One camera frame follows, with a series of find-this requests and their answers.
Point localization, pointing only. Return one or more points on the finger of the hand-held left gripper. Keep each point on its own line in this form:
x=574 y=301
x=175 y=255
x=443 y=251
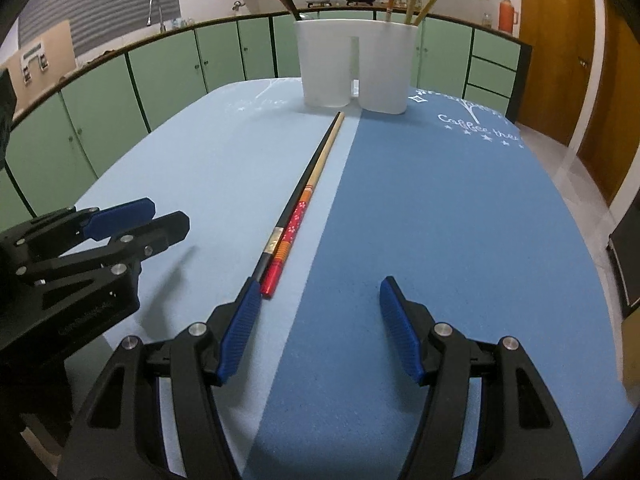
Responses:
x=160 y=232
x=120 y=217

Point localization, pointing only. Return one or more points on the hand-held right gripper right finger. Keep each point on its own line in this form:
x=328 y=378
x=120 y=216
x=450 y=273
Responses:
x=400 y=330

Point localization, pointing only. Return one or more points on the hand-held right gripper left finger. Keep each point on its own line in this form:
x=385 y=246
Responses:
x=240 y=330

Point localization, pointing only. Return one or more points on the black chopstick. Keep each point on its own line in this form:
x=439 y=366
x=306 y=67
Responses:
x=304 y=180

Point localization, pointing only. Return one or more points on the white two-compartment utensil holder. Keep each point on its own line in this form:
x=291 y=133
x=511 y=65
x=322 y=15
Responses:
x=385 y=70

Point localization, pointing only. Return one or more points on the dark blue printed mat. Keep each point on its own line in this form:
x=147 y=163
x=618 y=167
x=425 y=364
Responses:
x=425 y=210

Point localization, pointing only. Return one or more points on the green lower kitchen cabinets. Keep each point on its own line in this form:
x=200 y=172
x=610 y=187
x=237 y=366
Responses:
x=165 y=75

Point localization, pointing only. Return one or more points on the chrome sink faucet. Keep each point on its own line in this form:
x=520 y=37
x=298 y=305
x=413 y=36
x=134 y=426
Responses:
x=161 y=12

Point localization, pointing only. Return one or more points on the grey window blind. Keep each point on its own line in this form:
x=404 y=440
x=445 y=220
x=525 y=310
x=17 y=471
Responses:
x=100 y=0

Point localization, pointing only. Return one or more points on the black glass-door cabinet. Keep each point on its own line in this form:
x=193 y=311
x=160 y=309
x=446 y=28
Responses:
x=627 y=260

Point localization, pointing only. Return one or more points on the plain wooden door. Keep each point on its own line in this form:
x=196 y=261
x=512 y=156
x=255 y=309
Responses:
x=620 y=110

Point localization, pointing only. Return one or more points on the small glass jar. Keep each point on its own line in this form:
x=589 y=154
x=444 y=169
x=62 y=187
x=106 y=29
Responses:
x=487 y=20

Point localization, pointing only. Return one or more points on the orange thermos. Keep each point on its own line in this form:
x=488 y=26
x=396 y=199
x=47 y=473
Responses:
x=507 y=15

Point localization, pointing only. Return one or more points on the cardboard box with bracket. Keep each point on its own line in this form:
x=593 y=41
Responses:
x=57 y=55

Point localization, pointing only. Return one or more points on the white bracket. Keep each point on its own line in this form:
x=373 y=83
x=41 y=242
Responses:
x=34 y=57

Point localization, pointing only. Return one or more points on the small wall tap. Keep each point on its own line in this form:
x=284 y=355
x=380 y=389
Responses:
x=238 y=6

